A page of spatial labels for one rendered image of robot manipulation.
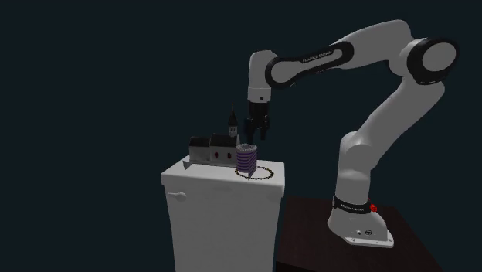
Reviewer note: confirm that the white church model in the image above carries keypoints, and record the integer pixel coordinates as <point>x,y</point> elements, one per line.
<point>218,150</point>

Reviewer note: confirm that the purple striped cup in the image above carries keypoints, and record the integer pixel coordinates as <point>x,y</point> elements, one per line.
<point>246,158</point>

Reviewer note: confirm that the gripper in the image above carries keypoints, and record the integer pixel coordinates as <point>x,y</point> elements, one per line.
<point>258,111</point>

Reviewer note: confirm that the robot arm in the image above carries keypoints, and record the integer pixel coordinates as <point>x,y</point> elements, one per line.
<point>380,124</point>

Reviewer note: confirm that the white toilet tank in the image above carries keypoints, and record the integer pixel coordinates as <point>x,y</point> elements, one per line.
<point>222,214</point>

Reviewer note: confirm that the dark robot stand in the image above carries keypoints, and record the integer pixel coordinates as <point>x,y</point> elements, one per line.
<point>320,241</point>

